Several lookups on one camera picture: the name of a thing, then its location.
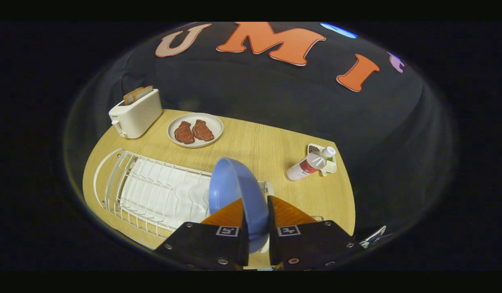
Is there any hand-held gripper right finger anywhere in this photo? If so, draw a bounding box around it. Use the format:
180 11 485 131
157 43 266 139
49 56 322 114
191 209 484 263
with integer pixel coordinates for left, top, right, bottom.
267 195 364 271

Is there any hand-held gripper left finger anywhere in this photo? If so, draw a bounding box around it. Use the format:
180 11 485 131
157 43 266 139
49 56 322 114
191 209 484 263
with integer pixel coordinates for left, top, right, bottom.
153 198 250 271

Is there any metal wire basket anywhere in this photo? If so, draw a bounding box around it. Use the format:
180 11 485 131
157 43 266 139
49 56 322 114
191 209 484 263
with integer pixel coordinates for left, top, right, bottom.
311 215 388 249

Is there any white wire dish rack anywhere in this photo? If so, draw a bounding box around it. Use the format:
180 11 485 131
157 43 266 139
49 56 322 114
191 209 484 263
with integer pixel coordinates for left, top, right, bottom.
93 147 276 241

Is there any blue plate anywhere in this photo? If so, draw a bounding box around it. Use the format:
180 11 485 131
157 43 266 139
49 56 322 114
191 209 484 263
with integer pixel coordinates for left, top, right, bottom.
209 157 270 254

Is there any white divided condiment dish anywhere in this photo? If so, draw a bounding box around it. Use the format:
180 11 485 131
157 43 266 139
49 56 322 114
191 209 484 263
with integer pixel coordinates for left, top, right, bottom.
307 143 337 177

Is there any white plate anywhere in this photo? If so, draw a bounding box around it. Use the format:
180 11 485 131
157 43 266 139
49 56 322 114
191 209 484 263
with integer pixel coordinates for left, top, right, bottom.
167 113 224 148

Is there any clear bottle with red label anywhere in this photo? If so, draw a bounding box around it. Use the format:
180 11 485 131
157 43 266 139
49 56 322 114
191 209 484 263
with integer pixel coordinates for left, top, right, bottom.
286 146 336 181

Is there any red meat piece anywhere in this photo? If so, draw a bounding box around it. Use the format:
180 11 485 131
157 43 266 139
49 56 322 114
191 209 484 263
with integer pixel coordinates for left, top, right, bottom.
192 119 215 142
174 121 195 145

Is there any white toaster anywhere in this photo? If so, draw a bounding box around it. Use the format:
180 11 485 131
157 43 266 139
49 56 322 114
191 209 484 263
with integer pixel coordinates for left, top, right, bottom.
109 89 163 139

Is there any toast slice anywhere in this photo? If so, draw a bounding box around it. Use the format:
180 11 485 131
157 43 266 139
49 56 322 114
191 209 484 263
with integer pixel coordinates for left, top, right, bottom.
124 87 144 105
133 85 153 100

